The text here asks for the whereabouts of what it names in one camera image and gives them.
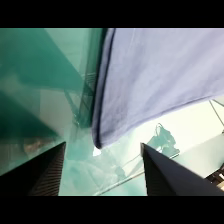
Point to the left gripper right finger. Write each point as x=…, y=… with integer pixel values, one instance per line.
x=166, y=178

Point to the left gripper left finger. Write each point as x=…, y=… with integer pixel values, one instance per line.
x=40, y=175

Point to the lavender shirt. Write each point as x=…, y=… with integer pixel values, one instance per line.
x=156, y=73

